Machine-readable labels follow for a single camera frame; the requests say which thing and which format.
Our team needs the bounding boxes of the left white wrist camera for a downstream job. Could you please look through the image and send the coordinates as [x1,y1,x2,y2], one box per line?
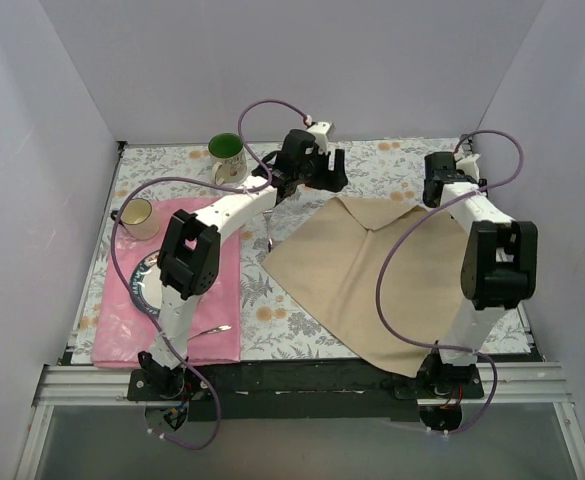
[303,115,333,154]

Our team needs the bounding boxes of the pink placemat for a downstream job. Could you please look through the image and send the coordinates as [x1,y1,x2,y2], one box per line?
[91,197,241,368]

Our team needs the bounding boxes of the aluminium frame rail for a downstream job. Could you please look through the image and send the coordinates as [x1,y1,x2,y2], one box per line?
[33,358,585,479]

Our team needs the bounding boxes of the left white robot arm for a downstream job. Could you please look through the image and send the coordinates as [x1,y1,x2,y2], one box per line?
[139,122,348,400]

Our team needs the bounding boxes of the white plate with blue rim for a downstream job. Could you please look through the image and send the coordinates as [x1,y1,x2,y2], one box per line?
[129,250,162,318]

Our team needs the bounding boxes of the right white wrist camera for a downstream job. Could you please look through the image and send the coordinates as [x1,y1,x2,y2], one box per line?
[454,154,481,188]

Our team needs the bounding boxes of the beige cloth napkin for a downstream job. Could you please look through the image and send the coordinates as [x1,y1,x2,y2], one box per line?
[263,197,467,377]

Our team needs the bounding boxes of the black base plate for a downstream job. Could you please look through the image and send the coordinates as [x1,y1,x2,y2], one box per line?
[126,359,487,422]

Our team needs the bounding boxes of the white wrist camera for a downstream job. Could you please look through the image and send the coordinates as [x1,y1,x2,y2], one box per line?
[303,115,333,154]
[454,154,481,188]

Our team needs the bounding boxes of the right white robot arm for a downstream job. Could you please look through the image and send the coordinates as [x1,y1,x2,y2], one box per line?
[417,152,538,398]

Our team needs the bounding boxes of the cream enamel cup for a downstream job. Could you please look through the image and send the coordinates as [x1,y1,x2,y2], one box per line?
[110,198,160,241]

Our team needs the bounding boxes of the floral mug green inside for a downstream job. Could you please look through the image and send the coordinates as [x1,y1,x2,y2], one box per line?
[208,133,247,185]

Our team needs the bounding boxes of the silver fork on placemat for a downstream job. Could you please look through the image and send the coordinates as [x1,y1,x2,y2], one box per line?
[188,324,233,340]

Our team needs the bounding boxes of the silver fork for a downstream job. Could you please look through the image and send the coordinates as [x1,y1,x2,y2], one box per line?
[263,209,274,252]
[188,324,233,340]

